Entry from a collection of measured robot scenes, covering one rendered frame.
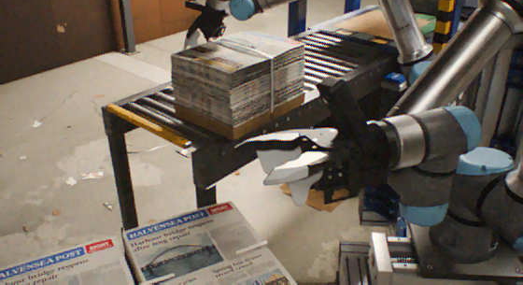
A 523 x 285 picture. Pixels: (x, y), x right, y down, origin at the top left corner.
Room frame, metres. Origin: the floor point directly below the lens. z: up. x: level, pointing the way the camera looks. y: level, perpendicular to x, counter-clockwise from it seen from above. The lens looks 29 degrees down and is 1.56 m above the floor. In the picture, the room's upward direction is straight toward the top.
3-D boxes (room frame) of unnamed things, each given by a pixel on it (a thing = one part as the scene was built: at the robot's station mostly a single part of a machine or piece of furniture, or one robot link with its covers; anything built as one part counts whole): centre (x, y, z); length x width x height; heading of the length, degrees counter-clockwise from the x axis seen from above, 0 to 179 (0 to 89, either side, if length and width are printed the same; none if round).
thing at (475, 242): (0.86, -0.46, 0.87); 0.15 x 0.15 x 0.10
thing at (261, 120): (1.50, 0.14, 0.83); 0.29 x 0.16 x 0.04; 49
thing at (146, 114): (1.51, 0.33, 0.77); 0.47 x 0.05 x 0.05; 49
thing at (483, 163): (0.86, -0.47, 0.98); 0.13 x 0.12 x 0.14; 21
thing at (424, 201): (0.66, -0.26, 1.12); 0.11 x 0.08 x 0.11; 21
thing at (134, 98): (2.11, 0.13, 0.74); 1.34 x 0.05 x 0.12; 139
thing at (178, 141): (1.45, 0.39, 0.81); 0.43 x 0.03 x 0.02; 49
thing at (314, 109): (1.78, -0.24, 0.74); 1.34 x 0.05 x 0.12; 139
